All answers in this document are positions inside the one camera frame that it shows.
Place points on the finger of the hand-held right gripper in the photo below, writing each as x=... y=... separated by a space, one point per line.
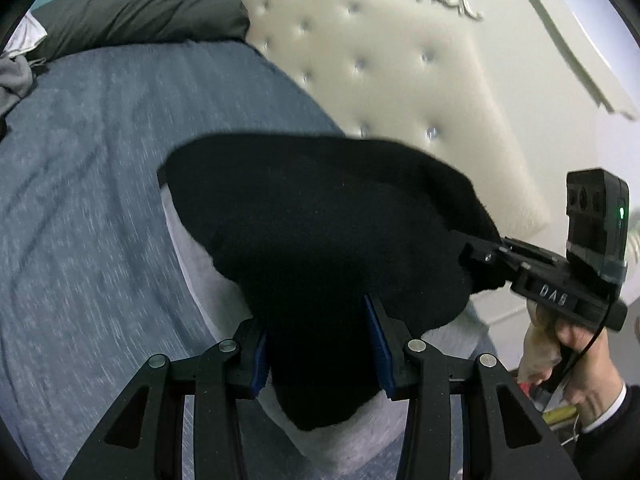
x=485 y=267

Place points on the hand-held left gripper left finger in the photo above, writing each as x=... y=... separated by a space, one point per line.
x=260 y=365

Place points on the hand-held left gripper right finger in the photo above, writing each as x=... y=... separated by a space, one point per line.
x=380 y=355

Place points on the black sweater with white trim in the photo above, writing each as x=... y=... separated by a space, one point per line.
x=325 y=240

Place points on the person's right forearm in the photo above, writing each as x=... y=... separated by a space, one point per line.
x=615 y=435

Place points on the person's right hand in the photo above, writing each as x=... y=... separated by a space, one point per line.
x=595 y=375

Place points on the folded grey garment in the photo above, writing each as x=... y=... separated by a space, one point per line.
x=350 y=445

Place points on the blue mottled bed sheet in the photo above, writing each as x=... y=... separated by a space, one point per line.
x=100 y=210

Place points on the cream tufted headboard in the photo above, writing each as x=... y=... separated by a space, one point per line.
x=375 y=60

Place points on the dark grey duvet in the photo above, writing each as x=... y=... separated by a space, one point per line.
x=150 y=10

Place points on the white garment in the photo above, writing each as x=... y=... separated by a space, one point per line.
x=27 y=35

